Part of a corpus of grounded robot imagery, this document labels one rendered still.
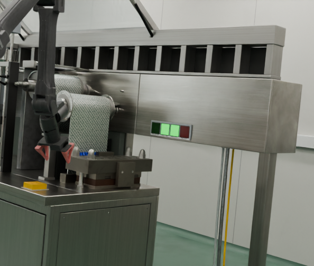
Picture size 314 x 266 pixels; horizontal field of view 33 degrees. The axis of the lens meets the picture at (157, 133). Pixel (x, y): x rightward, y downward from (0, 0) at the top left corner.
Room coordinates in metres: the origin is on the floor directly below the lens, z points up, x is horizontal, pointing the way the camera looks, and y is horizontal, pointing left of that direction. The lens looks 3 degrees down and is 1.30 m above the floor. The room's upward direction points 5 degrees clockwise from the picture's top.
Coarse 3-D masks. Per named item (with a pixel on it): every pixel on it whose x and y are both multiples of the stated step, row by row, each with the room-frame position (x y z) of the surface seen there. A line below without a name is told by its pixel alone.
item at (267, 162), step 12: (132, 144) 2.95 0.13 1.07; (264, 156) 2.31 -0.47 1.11; (264, 168) 2.31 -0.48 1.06; (264, 180) 2.30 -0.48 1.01; (264, 192) 2.30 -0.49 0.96; (264, 204) 2.30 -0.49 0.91; (264, 216) 2.30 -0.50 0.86; (252, 228) 2.33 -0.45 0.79; (264, 228) 2.30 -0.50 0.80; (252, 240) 2.33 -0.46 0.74; (264, 240) 2.31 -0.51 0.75; (252, 252) 2.32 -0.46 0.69; (264, 252) 2.32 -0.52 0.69; (252, 264) 2.32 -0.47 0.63; (264, 264) 2.33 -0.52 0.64
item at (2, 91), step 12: (0, 72) 2.67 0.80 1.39; (12, 72) 2.60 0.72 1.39; (0, 84) 2.67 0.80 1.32; (12, 84) 2.61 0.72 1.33; (0, 96) 2.68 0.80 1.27; (12, 96) 2.61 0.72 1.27; (0, 108) 2.67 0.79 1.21; (12, 108) 2.62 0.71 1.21; (0, 120) 2.63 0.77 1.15; (12, 120) 2.62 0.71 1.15; (12, 132) 2.62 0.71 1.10; (12, 144) 2.63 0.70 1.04; (0, 156) 2.63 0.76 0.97; (0, 168) 2.62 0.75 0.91
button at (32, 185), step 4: (24, 184) 2.22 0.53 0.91; (28, 184) 2.20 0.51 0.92; (32, 184) 2.18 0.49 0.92; (36, 184) 2.19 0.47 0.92; (40, 184) 2.20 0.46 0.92; (44, 184) 2.22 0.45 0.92; (32, 188) 2.18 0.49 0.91; (36, 188) 2.19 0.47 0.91; (40, 188) 2.20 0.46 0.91; (44, 188) 2.22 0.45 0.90
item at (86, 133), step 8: (72, 120) 2.47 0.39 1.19; (80, 120) 2.50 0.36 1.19; (88, 120) 2.54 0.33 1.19; (96, 120) 2.57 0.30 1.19; (104, 120) 2.61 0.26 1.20; (72, 128) 2.47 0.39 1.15; (80, 128) 2.51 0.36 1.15; (88, 128) 2.54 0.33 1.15; (96, 128) 2.58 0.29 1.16; (104, 128) 2.61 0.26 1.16; (72, 136) 2.48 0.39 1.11; (80, 136) 2.51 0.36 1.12; (88, 136) 2.54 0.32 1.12; (96, 136) 2.58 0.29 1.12; (104, 136) 2.62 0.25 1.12; (80, 144) 2.51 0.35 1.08; (88, 144) 2.55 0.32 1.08; (96, 144) 2.58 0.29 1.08; (104, 144) 2.62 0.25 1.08
